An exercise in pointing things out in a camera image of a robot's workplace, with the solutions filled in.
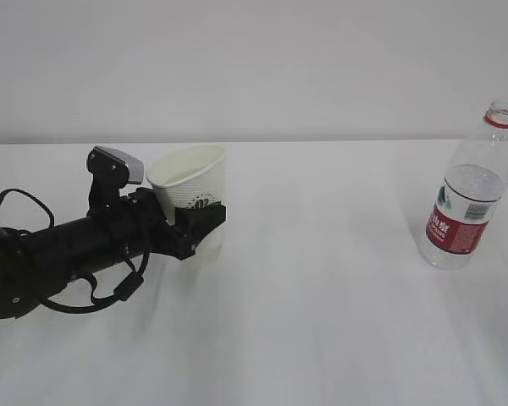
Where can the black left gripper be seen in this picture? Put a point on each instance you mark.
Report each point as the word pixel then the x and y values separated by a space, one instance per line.
pixel 192 225

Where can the white paper coffee cup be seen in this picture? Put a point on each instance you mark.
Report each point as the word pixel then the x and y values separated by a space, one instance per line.
pixel 192 177

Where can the clear red-label water bottle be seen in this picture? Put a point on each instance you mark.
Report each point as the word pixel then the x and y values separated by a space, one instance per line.
pixel 473 185

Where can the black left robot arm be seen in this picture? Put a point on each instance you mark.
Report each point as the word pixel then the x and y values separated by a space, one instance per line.
pixel 36 266

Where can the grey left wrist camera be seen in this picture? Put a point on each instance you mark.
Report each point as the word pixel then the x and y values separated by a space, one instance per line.
pixel 111 171

